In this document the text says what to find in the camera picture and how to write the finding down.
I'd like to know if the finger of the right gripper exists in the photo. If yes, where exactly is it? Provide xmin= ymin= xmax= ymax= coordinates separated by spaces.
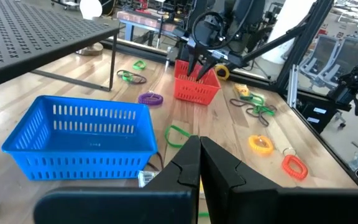
xmin=195 ymin=57 xmax=218 ymax=82
xmin=186 ymin=45 xmax=199 ymax=78

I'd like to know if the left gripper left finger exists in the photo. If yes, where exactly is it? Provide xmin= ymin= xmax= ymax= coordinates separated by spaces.
xmin=32 ymin=135 xmax=201 ymax=224

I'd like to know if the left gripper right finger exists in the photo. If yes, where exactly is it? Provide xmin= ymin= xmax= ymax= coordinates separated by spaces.
xmin=200 ymin=136 xmax=358 ymax=224

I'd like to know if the yellow packet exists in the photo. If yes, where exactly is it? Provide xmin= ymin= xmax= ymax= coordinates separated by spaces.
xmin=232 ymin=83 xmax=251 ymax=98

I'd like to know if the green bands cluster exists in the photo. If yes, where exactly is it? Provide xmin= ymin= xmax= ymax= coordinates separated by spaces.
xmin=229 ymin=98 xmax=262 ymax=119

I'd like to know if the yellow coil wristband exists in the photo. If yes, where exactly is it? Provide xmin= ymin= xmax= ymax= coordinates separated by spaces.
xmin=248 ymin=134 xmax=275 ymax=156

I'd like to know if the purple coil wristband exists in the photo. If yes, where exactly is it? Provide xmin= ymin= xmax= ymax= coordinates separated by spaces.
xmin=137 ymin=91 xmax=165 ymax=107

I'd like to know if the grey mesh office chair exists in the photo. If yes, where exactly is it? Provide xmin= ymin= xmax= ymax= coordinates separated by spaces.
xmin=318 ymin=36 xmax=358 ymax=91
xmin=299 ymin=33 xmax=341 ymax=82

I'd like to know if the red plastic basket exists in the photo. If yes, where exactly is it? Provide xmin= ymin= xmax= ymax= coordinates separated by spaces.
xmin=173 ymin=58 xmax=223 ymax=106

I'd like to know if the black rubber band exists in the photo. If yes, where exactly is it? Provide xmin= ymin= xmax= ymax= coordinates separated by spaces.
xmin=246 ymin=105 xmax=278 ymax=128
xmin=116 ymin=69 xmax=148 ymax=85
xmin=147 ymin=151 xmax=165 ymax=172

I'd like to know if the orange coil wristband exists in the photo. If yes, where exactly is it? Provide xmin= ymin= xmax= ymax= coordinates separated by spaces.
xmin=280 ymin=147 xmax=310 ymax=182

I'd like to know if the blue plastic basket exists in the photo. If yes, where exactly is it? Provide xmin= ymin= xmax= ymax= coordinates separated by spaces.
xmin=1 ymin=95 xmax=158 ymax=182

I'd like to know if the white bulb on metal base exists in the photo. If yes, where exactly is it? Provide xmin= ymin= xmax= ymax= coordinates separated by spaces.
xmin=75 ymin=0 xmax=104 ymax=57

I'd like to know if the black drawer cabinet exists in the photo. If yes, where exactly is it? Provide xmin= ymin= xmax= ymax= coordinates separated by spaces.
xmin=293 ymin=91 xmax=353 ymax=135

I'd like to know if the black perforated metal shelf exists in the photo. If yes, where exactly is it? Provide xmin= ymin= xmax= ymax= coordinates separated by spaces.
xmin=0 ymin=0 xmax=121 ymax=93

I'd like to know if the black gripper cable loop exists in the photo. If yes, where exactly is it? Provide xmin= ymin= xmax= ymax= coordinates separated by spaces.
xmin=191 ymin=11 xmax=227 ymax=51

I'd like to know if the yellow ring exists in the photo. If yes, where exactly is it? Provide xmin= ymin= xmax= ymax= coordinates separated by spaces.
xmin=214 ymin=63 xmax=231 ymax=82

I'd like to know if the silver metal bracket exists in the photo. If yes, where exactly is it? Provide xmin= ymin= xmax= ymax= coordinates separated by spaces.
xmin=286 ymin=63 xmax=300 ymax=109

